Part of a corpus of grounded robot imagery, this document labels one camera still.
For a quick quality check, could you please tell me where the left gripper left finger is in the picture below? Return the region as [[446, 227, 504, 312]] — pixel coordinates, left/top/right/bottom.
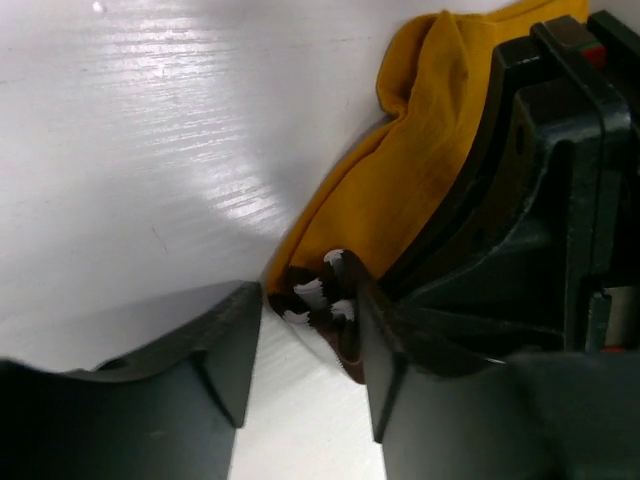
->
[[1, 281, 262, 479]]

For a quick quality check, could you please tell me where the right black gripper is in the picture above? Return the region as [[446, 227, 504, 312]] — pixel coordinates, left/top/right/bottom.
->
[[380, 10, 639, 357]]

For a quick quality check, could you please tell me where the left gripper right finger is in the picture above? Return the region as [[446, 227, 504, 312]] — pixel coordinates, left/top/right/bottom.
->
[[357, 280, 639, 479]]

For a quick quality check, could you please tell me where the mustard yellow sock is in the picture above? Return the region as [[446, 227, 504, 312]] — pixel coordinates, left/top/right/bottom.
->
[[265, 1, 590, 383]]

